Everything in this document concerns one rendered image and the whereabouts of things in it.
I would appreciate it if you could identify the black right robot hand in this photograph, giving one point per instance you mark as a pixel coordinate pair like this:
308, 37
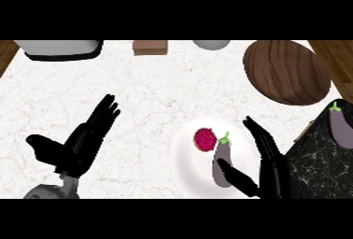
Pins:
271, 161

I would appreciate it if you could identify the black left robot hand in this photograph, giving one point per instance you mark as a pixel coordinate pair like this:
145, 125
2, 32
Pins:
79, 146

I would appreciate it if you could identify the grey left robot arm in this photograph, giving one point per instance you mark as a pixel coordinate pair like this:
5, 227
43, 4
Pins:
52, 189

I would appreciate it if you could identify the white plate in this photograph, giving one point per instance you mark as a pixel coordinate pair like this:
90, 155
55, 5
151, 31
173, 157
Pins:
213, 157

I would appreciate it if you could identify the brown wooden bowl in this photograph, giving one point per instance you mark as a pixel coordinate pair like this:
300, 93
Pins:
287, 73

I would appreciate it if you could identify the purple eggplant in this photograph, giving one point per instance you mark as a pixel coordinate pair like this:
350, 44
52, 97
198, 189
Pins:
222, 165
342, 127

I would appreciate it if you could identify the black marble cutting board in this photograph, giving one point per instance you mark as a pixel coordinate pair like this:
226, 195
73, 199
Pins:
321, 165

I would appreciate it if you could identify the white and black appliance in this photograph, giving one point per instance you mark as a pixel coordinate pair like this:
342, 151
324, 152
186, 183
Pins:
62, 49

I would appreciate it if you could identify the brown wooden block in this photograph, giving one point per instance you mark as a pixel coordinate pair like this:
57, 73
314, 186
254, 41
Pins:
150, 47

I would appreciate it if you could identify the grey round object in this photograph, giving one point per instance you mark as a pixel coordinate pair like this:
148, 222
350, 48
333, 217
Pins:
212, 44

